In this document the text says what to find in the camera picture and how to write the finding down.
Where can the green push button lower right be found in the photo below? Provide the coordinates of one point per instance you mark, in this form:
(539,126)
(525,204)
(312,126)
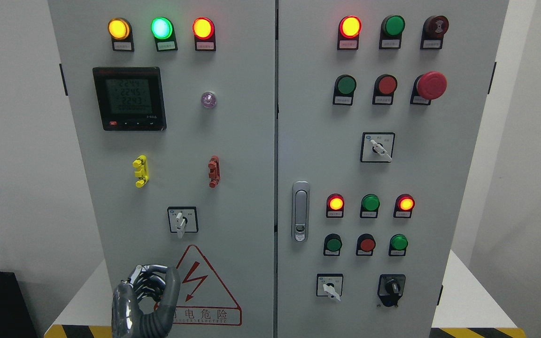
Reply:
(398,245)

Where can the grey electrical cabinet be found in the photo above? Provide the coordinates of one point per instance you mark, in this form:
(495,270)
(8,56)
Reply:
(273,72)

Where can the white rotary switch upper right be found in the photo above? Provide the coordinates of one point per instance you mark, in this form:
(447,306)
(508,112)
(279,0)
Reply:
(377,147)

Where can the white rotary switch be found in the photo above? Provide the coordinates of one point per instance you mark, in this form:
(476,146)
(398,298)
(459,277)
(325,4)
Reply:
(377,147)
(330,285)

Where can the yellow terminal clip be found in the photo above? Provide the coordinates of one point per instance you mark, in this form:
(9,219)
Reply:
(141,171)

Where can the green indicator lower middle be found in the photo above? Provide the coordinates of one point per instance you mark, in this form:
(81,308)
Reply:
(369,206)

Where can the black rotary selector switch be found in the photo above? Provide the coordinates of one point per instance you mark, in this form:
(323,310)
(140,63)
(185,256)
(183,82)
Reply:
(390,289)

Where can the white platform with hazard stripes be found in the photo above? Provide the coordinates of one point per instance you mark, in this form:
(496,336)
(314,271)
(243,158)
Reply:
(466,310)

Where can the red push button lower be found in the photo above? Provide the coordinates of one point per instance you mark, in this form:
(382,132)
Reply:
(365,245)

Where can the green push button upper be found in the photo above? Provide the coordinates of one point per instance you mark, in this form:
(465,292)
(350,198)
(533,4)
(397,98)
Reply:
(343,90)

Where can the lit green indicator light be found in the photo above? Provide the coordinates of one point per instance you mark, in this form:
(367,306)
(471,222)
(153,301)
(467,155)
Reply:
(164,34)

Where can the red push button upper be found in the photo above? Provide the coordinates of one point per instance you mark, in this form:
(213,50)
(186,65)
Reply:
(384,89)

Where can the silver door handle lock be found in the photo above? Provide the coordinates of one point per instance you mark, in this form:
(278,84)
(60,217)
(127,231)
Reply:
(300,210)

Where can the white rotary switch door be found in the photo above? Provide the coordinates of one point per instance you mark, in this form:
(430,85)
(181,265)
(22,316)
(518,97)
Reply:
(182,220)

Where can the lit red indicator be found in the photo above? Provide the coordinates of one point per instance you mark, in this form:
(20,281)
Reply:
(403,206)
(335,206)

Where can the red indicator light right door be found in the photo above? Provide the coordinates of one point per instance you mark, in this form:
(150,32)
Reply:
(348,33)

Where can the black digital power meter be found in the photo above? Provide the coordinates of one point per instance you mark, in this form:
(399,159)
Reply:
(130,98)

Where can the green push button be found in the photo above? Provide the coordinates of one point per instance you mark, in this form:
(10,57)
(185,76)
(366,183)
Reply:
(398,245)
(343,90)
(332,245)

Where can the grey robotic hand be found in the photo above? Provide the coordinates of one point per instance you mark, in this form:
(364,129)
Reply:
(158,282)

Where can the small clear lamp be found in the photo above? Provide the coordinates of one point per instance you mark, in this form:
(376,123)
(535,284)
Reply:
(209,100)

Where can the white rotary switch lower right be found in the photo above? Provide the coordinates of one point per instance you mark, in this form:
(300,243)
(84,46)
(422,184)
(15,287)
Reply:
(330,285)

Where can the green push button lower left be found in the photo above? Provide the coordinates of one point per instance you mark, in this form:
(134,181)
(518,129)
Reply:
(332,245)

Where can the red electrical hazard sticker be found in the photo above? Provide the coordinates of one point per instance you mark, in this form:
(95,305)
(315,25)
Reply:
(203,299)

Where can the red indicator light door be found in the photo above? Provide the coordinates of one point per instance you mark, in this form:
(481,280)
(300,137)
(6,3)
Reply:
(348,33)
(204,34)

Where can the lit red indicator lower left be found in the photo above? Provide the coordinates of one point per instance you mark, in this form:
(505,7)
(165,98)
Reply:
(335,206)

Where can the lit red indicator lower right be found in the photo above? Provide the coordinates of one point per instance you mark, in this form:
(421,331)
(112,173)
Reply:
(403,206)

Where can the dark green indicator light top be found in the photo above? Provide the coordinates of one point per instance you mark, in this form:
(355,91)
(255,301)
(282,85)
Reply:
(391,31)

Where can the yellow indicator light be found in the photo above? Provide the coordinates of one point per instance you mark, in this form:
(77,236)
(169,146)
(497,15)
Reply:
(121,34)

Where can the red push button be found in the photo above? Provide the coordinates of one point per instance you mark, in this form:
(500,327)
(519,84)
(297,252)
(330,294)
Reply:
(365,245)
(384,89)

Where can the dark red buzzer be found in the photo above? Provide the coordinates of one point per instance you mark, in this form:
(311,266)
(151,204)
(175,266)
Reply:
(433,32)

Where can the red indicator light left door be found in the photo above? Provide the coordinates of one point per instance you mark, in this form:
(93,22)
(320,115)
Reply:
(204,34)

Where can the red emergency stop button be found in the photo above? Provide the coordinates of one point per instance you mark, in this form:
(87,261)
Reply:
(427,87)

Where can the red terminal clip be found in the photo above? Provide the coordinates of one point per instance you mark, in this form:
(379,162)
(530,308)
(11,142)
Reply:
(214,171)

